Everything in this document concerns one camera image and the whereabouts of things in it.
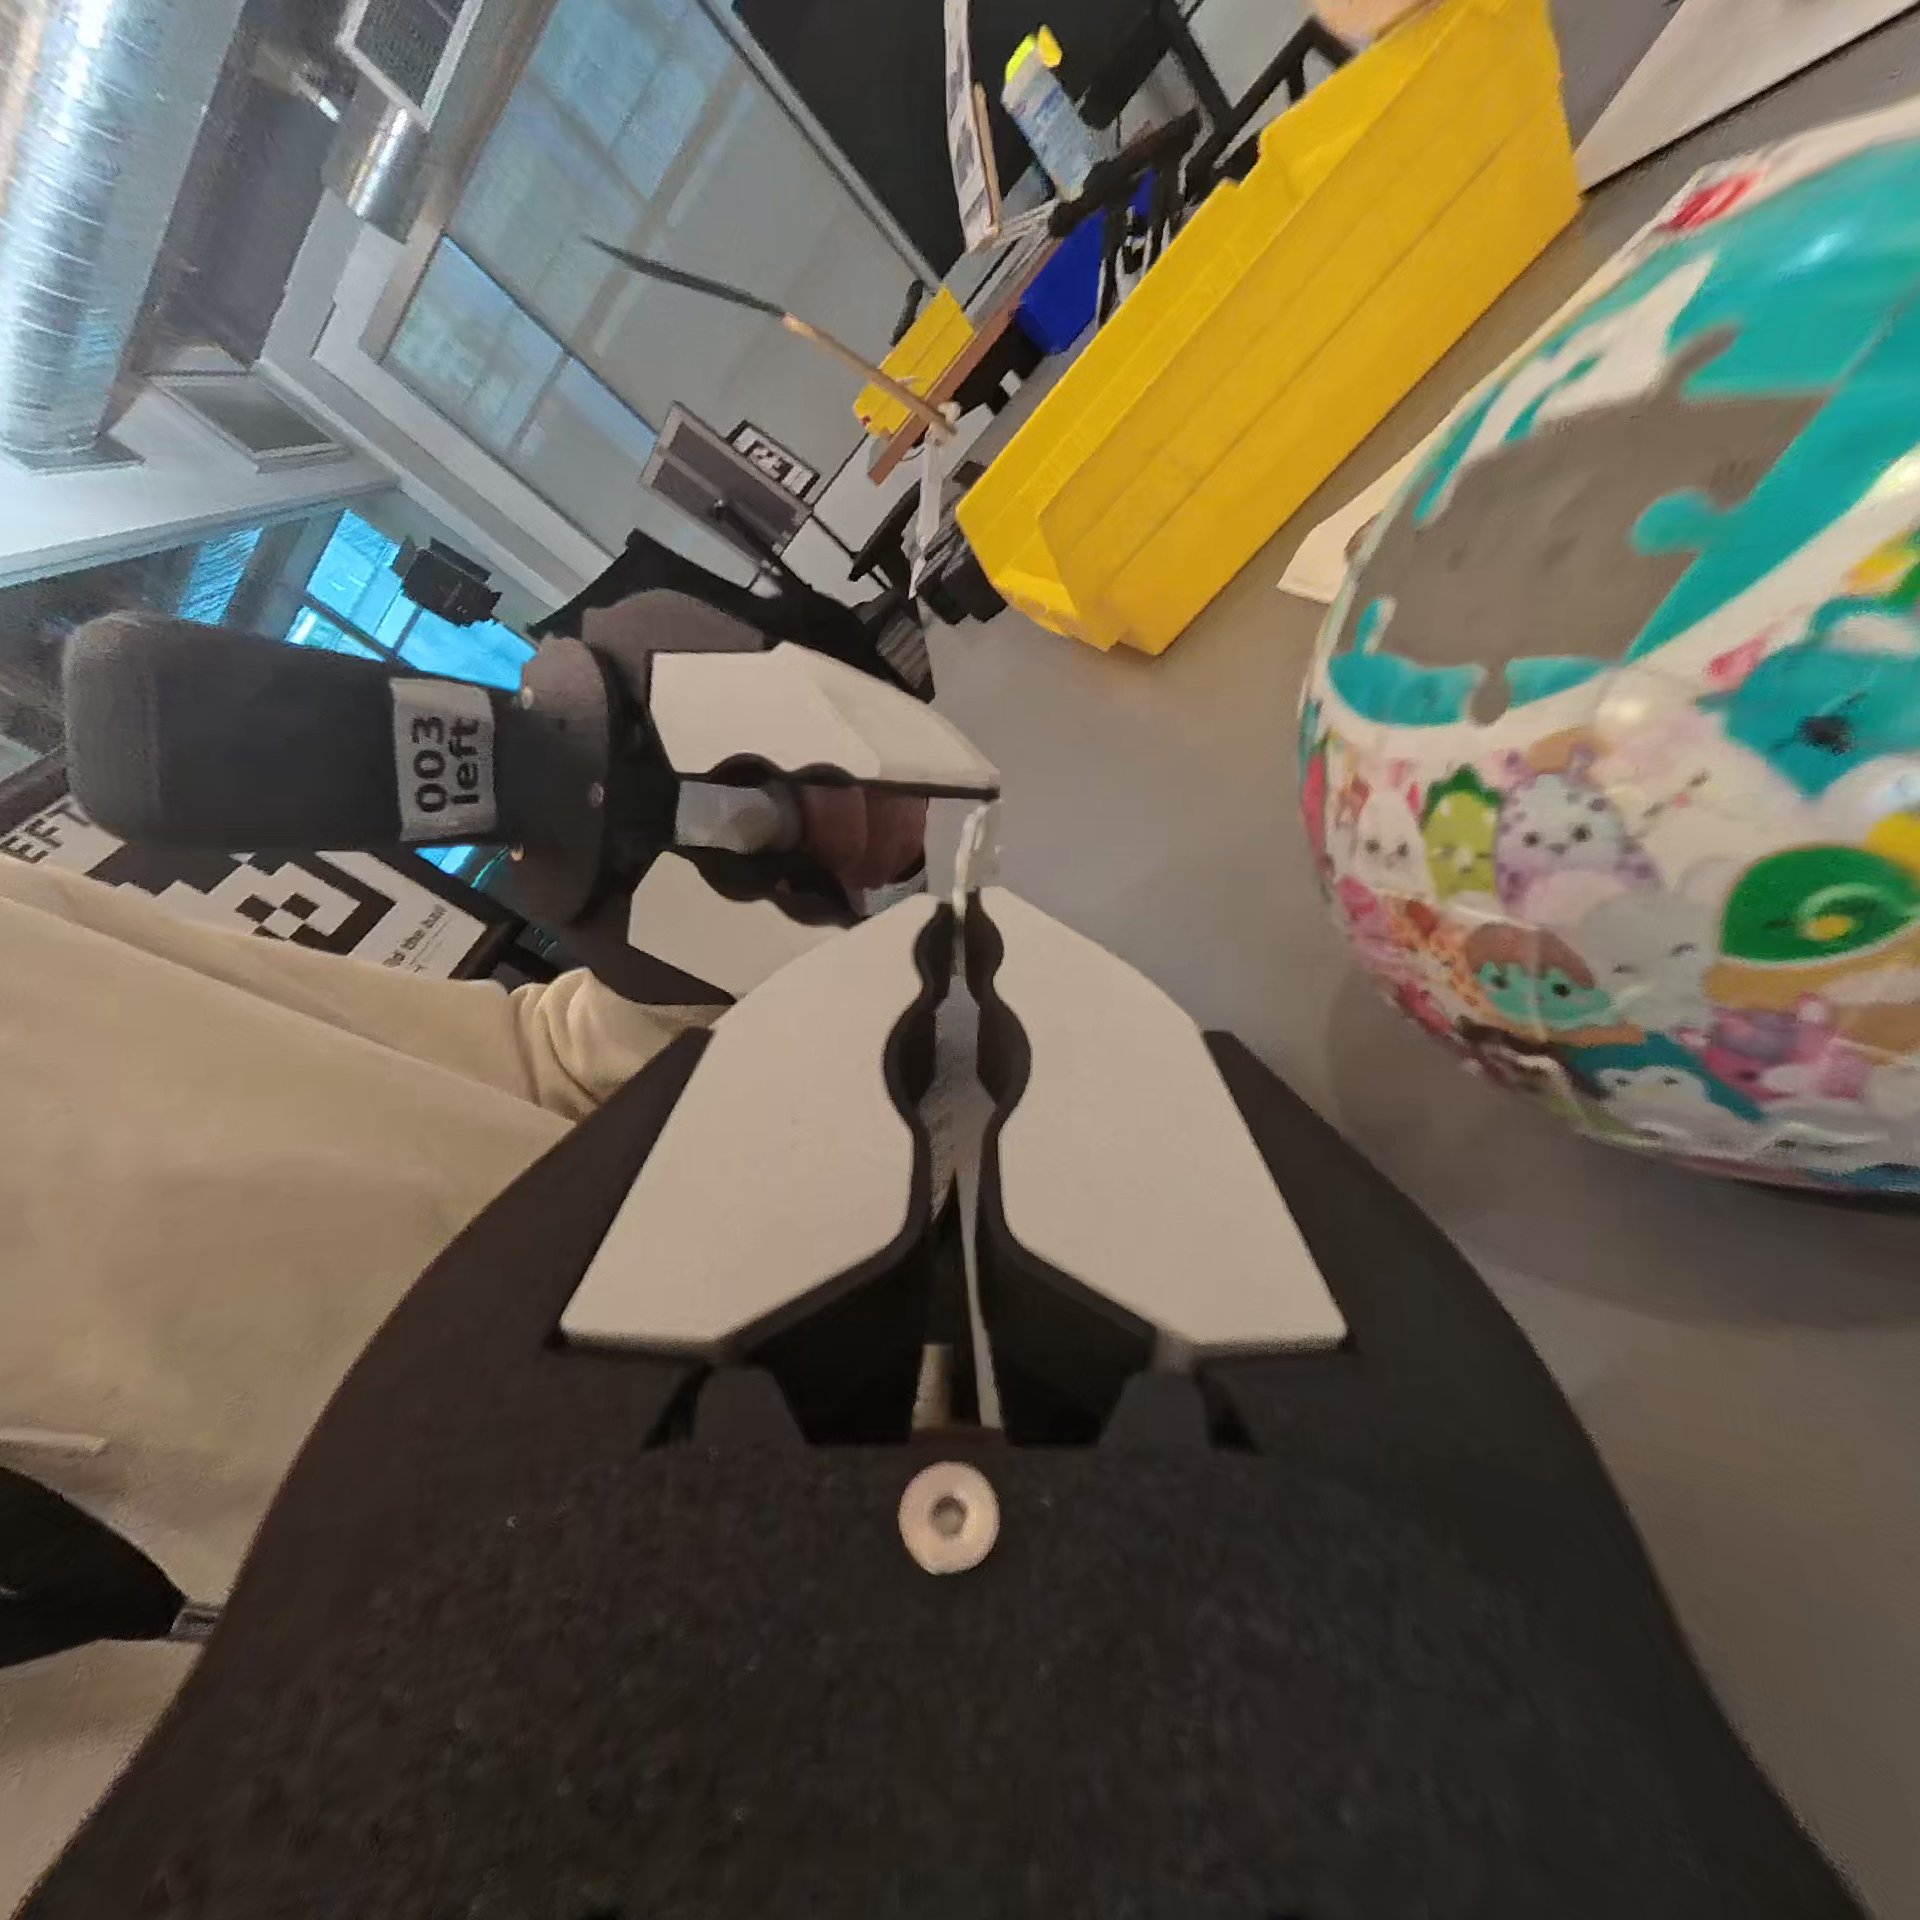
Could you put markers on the plain white paper sheet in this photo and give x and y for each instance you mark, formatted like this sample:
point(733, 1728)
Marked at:
point(1722, 74)

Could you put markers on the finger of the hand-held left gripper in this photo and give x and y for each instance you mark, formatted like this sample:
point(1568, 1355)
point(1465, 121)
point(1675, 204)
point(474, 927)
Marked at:
point(782, 713)
point(730, 822)

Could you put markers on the colourful puzzle ball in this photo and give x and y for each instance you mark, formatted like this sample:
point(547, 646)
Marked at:
point(1652, 750)

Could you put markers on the blue bin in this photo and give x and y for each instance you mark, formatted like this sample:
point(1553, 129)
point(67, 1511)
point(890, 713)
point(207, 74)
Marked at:
point(1072, 283)

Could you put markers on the silver ventilation duct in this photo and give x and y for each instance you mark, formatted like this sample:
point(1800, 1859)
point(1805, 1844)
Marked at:
point(106, 224)

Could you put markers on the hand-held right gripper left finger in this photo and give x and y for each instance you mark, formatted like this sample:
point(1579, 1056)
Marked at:
point(782, 1152)

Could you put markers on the person's left hand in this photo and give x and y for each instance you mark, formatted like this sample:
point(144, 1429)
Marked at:
point(860, 840)

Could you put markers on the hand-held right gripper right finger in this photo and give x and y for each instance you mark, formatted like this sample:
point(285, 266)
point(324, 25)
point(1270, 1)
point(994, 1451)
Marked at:
point(1153, 1152)

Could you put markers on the white puzzle piece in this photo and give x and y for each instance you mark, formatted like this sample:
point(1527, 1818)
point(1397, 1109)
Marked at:
point(969, 862)

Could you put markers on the black and white marker board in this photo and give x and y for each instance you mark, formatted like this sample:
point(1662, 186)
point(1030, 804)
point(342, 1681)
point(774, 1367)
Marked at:
point(255, 897)

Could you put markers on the person's left forearm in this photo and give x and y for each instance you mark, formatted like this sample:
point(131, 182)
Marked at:
point(598, 1038)

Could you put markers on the small yellow bin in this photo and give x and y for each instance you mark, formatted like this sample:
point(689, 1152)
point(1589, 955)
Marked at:
point(918, 354)

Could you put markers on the large yellow storage bin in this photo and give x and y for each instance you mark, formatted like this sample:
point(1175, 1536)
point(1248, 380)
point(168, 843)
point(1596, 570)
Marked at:
point(1276, 363)

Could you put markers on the printed instruction sheet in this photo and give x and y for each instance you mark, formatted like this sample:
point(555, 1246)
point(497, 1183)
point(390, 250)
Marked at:
point(1326, 556)

